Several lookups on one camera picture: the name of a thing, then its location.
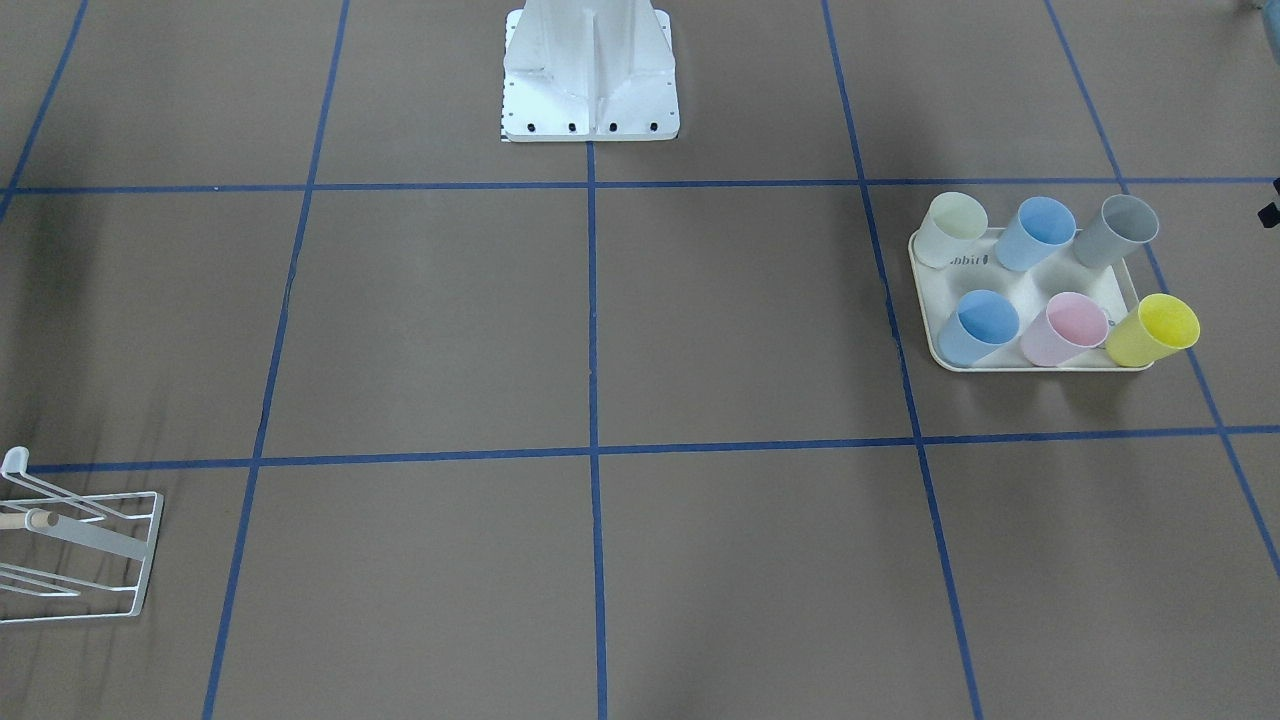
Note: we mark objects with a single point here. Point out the blue cup front row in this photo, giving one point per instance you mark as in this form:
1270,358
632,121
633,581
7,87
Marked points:
983,322

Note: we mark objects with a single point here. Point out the blue cup row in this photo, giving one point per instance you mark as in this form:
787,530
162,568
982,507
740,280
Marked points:
983,322
1040,226

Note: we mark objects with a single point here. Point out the pink plastic cup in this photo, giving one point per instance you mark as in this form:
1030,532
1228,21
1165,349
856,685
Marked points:
1069,325

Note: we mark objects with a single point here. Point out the yellow plastic cup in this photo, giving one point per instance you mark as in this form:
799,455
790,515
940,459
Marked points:
1161,325

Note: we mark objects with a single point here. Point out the cream plastic cup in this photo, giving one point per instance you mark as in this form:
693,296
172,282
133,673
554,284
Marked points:
953,223

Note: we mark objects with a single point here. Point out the blue cup back row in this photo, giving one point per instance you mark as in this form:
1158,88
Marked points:
1040,226

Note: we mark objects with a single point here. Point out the grey plastic cup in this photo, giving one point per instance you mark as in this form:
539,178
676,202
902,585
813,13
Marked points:
1124,224

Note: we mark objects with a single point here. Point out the cream plastic tray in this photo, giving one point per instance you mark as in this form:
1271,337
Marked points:
939,291

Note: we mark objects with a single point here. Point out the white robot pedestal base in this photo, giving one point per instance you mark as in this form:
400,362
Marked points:
589,71

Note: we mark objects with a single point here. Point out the white wire cup rack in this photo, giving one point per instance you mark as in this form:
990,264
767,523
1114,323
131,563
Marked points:
69,556

